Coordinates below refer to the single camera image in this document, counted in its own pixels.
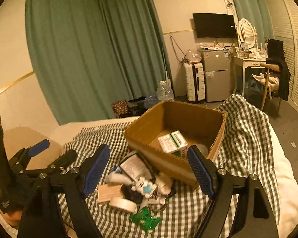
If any silver mini fridge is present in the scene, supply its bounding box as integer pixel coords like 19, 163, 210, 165
201, 50, 230, 103

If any green foil packet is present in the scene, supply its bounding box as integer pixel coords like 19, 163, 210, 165
129, 207, 162, 233

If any patterned brown bag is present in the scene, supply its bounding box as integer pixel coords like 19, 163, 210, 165
111, 100, 129, 118

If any brown cardboard box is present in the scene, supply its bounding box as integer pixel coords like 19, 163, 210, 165
124, 101, 228, 187

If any white dressing table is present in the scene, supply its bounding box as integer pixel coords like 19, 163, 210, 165
230, 54, 265, 96

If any beige pillow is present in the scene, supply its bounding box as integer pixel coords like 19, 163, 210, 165
2, 126, 64, 176

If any white tape roll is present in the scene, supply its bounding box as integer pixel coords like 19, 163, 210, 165
109, 197, 137, 214

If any black white snack packet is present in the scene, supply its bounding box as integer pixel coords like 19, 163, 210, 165
148, 193, 166, 205

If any wooden chair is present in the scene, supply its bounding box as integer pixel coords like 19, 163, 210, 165
251, 62, 281, 111

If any green checkered bed cloth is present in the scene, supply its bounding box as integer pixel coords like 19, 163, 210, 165
62, 95, 281, 238

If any white tissue bag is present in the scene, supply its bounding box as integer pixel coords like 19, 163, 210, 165
156, 172, 173, 196

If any white bear star toy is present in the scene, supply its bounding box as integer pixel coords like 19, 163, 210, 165
131, 177, 157, 199

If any white suitcase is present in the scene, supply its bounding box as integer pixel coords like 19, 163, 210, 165
184, 62, 206, 102

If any black wall television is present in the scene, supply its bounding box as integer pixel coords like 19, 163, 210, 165
193, 13, 237, 39

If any white louvered wardrobe door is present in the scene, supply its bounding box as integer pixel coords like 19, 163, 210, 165
265, 0, 298, 108

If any person's left hand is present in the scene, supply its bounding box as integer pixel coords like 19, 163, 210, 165
1, 210, 22, 229

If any green white medicine box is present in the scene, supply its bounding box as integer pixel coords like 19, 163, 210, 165
158, 131, 188, 157

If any black framed label pack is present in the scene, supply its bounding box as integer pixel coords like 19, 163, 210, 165
119, 151, 153, 182

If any clear water bottle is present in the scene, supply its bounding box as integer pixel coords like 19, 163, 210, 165
156, 81, 174, 101

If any oval white mirror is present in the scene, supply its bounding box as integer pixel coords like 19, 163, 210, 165
237, 18, 256, 48

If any green curtain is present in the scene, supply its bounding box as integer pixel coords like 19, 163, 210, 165
25, 0, 170, 125

